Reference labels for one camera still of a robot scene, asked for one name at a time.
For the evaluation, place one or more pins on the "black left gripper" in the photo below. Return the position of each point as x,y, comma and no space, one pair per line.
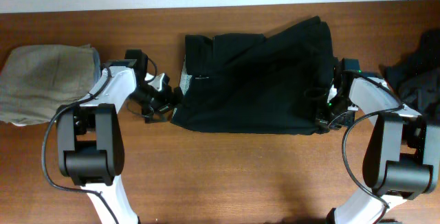
163,102

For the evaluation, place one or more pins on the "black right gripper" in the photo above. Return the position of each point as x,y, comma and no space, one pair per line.
325,113

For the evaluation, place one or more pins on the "black shorts with patterned waistband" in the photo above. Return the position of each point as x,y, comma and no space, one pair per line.
252,83

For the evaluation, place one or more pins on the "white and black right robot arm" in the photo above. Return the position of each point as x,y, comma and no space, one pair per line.
401,161

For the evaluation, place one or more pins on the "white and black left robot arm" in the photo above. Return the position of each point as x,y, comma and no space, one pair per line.
89,139

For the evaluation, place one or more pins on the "dark clothes pile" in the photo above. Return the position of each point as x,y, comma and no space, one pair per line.
415,78

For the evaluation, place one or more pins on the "folded beige shorts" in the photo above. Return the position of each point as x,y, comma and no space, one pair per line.
37,79

